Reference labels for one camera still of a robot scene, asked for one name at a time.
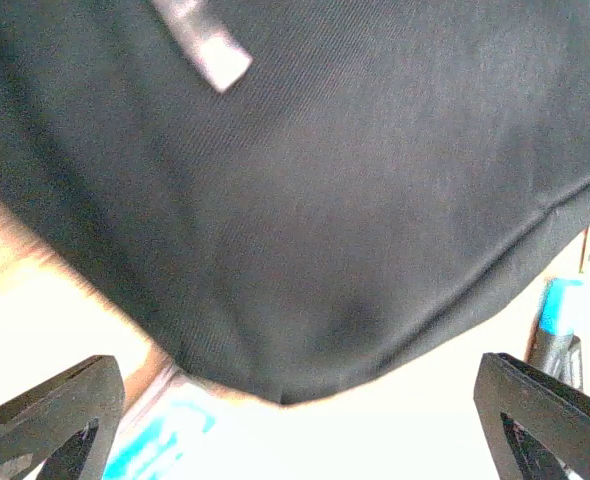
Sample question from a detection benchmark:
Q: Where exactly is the dog picture book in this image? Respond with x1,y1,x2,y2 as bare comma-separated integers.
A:
102,364,221,480

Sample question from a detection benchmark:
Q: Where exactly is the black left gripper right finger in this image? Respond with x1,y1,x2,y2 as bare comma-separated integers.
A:
474,353,590,479

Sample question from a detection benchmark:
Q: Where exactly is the blue highlighter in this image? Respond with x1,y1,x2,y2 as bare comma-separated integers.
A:
526,278,583,391

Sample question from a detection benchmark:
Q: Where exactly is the black backpack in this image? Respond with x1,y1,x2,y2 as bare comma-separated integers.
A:
0,1,590,405

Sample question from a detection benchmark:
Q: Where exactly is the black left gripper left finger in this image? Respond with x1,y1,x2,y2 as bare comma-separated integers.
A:
0,355,125,479

